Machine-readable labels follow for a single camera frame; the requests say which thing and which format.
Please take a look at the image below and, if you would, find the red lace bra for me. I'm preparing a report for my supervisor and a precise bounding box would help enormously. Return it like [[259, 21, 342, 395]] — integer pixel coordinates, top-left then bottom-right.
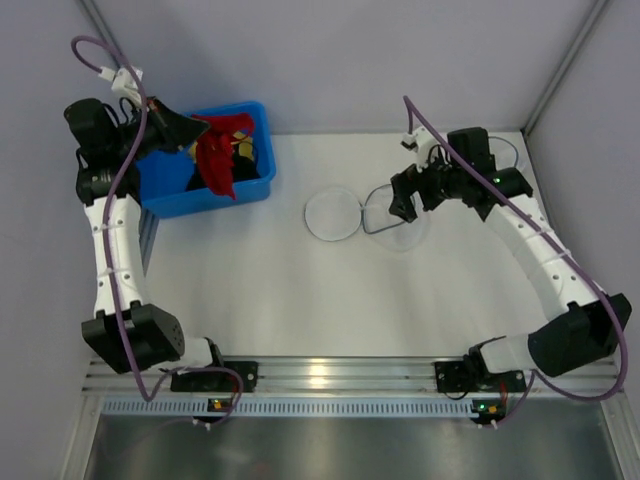
[[191, 112, 255, 200]]

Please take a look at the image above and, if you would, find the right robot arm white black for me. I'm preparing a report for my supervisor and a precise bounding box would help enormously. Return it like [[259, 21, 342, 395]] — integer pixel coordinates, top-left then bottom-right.
[[389, 127, 632, 378]]

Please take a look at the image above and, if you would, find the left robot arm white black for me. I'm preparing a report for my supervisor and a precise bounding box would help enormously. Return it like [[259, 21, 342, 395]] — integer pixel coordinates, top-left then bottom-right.
[[64, 97, 222, 374]]

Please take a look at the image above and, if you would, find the blue plastic bin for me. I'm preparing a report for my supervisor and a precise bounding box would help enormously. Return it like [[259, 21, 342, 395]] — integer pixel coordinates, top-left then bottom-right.
[[137, 101, 276, 219]]

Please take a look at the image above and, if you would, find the yellow garment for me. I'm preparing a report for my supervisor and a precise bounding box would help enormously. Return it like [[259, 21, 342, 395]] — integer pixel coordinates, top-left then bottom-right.
[[220, 131, 254, 158]]

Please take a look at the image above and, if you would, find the black garment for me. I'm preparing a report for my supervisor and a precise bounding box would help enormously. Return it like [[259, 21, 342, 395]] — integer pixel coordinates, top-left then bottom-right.
[[186, 145, 260, 191]]

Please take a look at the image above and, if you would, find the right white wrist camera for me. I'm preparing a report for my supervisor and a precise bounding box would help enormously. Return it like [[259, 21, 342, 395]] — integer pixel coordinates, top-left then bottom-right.
[[400, 126, 439, 169]]

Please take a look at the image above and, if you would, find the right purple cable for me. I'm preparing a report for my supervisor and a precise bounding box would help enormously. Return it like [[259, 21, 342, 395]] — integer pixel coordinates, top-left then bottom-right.
[[402, 95, 629, 429]]

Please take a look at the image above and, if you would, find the aluminium frame rail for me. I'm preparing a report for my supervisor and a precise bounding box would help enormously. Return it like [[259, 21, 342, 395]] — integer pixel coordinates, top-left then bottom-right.
[[81, 356, 618, 396]]

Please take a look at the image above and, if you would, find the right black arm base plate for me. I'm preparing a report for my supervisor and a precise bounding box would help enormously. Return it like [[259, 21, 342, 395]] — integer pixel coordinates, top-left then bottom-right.
[[434, 356, 526, 394]]

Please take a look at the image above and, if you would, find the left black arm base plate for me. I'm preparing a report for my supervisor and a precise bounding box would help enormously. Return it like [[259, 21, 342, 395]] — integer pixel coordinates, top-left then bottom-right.
[[170, 360, 259, 393]]

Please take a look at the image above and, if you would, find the slotted grey cable duct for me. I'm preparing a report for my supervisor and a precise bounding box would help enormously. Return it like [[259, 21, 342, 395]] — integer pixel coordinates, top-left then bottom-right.
[[102, 396, 504, 418]]

